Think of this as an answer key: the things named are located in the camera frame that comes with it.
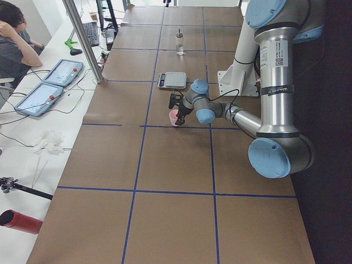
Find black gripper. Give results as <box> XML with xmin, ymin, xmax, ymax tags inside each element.
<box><xmin>176</xmin><ymin>99</ymin><xmax>194</xmax><ymax>127</ymax></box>

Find pink plastic cup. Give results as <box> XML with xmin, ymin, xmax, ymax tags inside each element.
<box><xmin>169</xmin><ymin>109</ymin><xmax>178</xmax><ymax>127</ymax></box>

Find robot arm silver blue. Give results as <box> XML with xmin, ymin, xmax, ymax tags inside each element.
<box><xmin>169</xmin><ymin>1</ymin><xmax>327</xmax><ymax>178</ymax></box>

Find grey digital kitchen scale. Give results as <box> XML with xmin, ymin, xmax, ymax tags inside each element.
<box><xmin>157</xmin><ymin>71</ymin><xmax>186</xmax><ymax>89</ymax></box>

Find brown paper table cover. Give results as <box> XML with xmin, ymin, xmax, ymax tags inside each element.
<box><xmin>28</xmin><ymin>7</ymin><xmax>314</xmax><ymax>263</ymax></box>

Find black box with label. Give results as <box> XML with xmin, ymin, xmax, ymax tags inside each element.
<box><xmin>104</xmin><ymin>29</ymin><xmax>116</xmax><ymax>51</ymax></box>

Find upper blue teach pendant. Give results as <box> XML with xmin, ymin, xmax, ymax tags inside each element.
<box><xmin>42</xmin><ymin>59</ymin><xmax>84</xmax><ymax>88</ymax></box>

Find blue teach pendant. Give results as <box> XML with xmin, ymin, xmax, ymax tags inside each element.
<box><xmin>42</xmin><ymin>59</ymin><xmax>84</xmax><ymax>88</ymax></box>
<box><xmin>14</xmin><ymin>82</ymin><xmax>64</xmax><ymax>117</ymax></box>

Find black keyboard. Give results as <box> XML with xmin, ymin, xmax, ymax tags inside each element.
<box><xmin>82</xmin><ymin>22</ymin><xmax>100</xmax><ymax>47</ymax></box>

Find black computer mouse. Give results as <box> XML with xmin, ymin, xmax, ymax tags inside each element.
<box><xmin>70</xmin><ymin>48</ymin><xmax>83</xmax><ymax>56</ymax></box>

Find crumpled white tissue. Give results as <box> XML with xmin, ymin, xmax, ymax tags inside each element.
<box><xmin>32</xmin><ymin>130</ymin><xmax>64</xmax><ymax>155</ymax></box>

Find green plastic tool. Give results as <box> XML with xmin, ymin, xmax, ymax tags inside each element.
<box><xmin>64</xmin><ymin>38</ymin><xmax>77</xmax><ymax>49</ymax></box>

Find lower blue teach pendant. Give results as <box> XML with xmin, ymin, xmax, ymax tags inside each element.
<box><xmin>14</xmin><ymin>82</ymin><xmax>64</xmax><ymax>117</ymax></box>

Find white plastic tweezers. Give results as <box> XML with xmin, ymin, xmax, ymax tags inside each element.
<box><xmin>31</xmin><ymin>156</ymin><xmax>48</xmax><ymax>188</ymax></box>

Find seated person grey shirt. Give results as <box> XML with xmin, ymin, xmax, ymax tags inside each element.
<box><xmin>1</xmin><ymin>1</ymin><xmax>45</xmax><ymax>88</ymax></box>

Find black tripod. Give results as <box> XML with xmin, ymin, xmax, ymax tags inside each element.
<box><xmin>1</xmin><ymin>177</ymin><xmax>53</xmax><ymax>200</ymax></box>

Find red cylinder bottle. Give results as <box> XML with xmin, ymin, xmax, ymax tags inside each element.
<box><xmin>1</xmin><ymin>210</ymin><xmax>43</xmax><ymax>234</ymax></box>

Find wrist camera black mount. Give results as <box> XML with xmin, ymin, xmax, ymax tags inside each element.
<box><xmin>168</xmin><ymin>89</ymin><xmax>184</xmax><ymax>109</ymax></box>

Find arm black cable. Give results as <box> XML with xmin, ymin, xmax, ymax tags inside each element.
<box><xmin>207</xmin><ymin>88</ymin><xmax>259</xmax><ymax>138</ymax></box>

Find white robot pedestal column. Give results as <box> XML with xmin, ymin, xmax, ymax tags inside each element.
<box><xmin>218</xmin><ymin>21</ymin><xmax>259</xmax><ymax>96</ymax></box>

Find aluminium frame post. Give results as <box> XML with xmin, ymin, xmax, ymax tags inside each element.
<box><xmin>62</xmin><ymin>0</ymin><xmax>103</xmax><ymax>84</ymax></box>

